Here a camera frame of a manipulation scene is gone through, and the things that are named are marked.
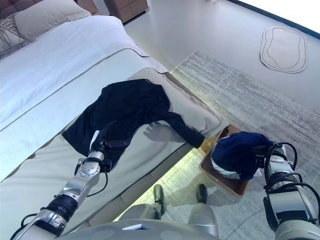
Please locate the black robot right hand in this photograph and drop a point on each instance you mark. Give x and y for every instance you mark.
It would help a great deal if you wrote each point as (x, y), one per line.
(262, 152)

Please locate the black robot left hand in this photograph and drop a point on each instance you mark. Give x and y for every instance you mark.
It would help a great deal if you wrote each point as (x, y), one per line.
(113, 143)

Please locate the dark blue garment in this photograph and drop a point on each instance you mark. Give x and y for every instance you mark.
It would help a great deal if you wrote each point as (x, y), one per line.
(237, 152)

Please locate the white shirt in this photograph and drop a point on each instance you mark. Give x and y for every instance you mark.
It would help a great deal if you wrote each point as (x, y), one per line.
(226, 172)

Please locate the black garment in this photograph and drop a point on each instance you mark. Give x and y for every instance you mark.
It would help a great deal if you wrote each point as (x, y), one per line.
(130, 105)

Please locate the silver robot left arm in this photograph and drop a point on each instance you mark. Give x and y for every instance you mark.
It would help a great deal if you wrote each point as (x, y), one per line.
(75, 187)

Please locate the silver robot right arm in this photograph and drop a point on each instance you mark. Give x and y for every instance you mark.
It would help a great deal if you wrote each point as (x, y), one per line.
(287, 195)

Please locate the woven wicker basket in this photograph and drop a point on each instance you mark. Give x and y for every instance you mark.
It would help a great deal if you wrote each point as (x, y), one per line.
(225, 187)

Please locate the bed with beige cover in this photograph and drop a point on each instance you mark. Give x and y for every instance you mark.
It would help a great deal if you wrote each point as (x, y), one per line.
(37, 175)

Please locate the grey striped rug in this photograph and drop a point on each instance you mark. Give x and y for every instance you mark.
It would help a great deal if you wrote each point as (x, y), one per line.
(250, 100)

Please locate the grey robot torso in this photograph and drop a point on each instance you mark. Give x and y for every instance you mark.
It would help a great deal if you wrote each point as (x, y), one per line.
(112, 231)

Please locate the white duvet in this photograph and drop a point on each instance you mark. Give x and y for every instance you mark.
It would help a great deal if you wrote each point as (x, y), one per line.
(62, 62)

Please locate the small oval beige mat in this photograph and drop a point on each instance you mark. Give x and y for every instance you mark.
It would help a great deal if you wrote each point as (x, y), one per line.
(283, 50)

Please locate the dark window floor track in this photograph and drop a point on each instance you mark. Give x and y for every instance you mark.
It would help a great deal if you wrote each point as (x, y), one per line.
(287, 22)

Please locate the brown wooden nightstand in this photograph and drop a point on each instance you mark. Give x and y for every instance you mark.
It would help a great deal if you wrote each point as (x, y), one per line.
(127, 10)

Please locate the plain beige pillow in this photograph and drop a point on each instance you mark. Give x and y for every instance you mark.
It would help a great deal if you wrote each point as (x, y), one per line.
(47, 17)

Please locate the patterned grey cushion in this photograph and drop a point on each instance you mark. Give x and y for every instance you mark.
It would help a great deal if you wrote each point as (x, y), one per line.
(8, 35)

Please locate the brown tufted headboard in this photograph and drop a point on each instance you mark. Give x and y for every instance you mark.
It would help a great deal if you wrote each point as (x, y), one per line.
(15, 6)

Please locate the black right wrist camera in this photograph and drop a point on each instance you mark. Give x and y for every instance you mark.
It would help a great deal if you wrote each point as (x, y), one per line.
(260, 160)

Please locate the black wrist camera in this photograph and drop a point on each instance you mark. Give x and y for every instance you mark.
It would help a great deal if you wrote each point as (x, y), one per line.
(260, 160)
(106, 166)

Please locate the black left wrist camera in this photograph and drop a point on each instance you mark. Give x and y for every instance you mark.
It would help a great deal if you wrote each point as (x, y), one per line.
(106, 166)

